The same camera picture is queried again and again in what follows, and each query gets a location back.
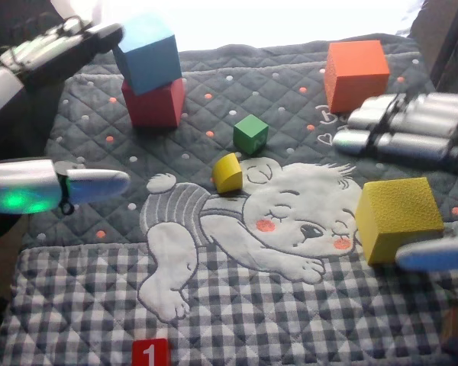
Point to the small red cube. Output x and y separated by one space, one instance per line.
150 352

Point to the orange cube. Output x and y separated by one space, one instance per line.
357 76

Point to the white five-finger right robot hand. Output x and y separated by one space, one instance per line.
404 122

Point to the grey quilt with printed bear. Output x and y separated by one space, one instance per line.
233 286

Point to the small yellow cube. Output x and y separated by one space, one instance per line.
228 175

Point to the large yellow cube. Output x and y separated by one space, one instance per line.
397 217

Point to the light blue cube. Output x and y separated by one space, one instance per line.
149 57

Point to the small green cube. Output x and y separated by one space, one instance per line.
250 135

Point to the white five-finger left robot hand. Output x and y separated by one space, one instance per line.
26 183

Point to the large red cube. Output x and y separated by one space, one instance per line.
154 106

